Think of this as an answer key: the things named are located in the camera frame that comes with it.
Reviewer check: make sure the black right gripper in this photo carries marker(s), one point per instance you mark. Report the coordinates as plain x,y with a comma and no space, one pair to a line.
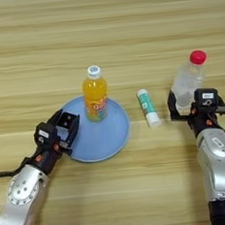
204,117

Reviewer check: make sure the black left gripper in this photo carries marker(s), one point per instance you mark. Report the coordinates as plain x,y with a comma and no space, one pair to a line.
50,156

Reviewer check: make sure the clear water bottle red cap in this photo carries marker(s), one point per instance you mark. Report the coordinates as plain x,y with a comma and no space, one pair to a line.
187,81

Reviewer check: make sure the orange juice bottle white cap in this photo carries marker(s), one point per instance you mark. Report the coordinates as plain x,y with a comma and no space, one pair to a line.
96,96

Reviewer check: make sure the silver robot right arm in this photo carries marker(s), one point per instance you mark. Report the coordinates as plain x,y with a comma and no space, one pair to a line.
222,165

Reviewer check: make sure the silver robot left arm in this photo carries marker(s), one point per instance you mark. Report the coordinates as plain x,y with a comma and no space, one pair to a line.
22,197

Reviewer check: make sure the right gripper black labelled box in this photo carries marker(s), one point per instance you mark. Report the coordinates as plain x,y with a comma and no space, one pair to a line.
206,97

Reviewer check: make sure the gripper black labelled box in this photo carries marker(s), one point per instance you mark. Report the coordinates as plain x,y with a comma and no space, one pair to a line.
45,134
206,97

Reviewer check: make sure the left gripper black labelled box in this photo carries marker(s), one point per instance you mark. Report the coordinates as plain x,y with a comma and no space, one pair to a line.
45,134

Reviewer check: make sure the round blue plate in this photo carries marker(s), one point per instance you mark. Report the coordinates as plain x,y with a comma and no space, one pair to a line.
100,138

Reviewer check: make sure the green white glue stick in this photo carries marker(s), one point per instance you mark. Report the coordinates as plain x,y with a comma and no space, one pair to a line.
149,109

